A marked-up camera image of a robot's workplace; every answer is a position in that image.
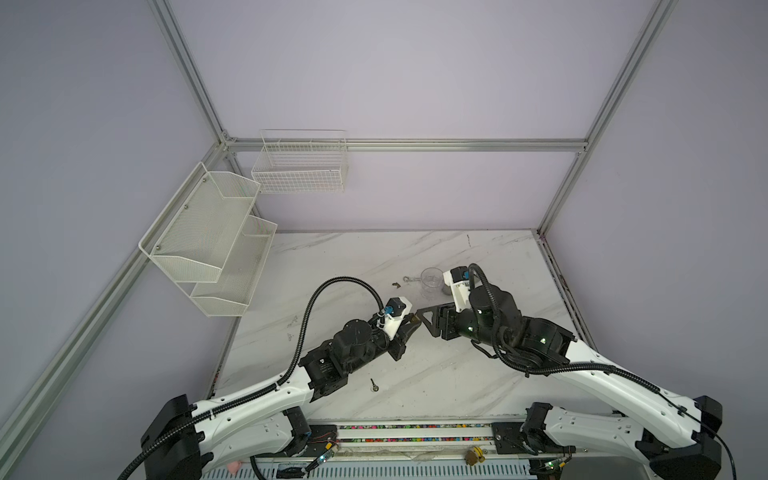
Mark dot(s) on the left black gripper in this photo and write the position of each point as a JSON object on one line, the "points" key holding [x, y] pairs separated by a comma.
{"points": [[407, 328]]}

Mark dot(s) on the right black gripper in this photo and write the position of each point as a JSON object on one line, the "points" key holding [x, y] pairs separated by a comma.
{"points": [[444, 312]]}

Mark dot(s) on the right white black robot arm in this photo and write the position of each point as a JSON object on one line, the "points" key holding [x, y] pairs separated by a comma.
{"points": [[675, 436]]}

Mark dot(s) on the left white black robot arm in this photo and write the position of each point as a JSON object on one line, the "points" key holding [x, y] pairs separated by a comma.
{"points": [[185, 440]]}

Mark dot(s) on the clear plastic cup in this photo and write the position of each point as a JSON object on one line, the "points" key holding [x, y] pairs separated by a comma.
{"points": [[432, 283]]}

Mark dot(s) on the white two-tier mesh shelf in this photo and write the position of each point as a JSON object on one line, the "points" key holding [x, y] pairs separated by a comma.
{"points": [[210, 243]]}

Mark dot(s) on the pink eraser block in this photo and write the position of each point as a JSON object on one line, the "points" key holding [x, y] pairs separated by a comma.
{"points": [[234, 467]]}

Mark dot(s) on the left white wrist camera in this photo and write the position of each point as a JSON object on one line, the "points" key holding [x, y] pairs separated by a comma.
{"points": [[393, 314]]}

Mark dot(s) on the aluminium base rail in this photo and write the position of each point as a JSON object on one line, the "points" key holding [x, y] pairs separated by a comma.
{"points": [[414, 447]]}

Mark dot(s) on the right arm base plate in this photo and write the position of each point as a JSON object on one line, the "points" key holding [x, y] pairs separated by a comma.
{"points": [[515, 438]]}

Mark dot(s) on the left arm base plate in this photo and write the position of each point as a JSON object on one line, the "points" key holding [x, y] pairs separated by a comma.
{"points": [[313, 444]]}

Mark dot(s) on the white wire basket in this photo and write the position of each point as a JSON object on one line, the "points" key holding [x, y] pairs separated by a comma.
{"points": [[293, 161]]}

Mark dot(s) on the aluminium frame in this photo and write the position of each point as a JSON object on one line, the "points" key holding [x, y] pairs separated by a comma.
{"points": [[28, 419]]}

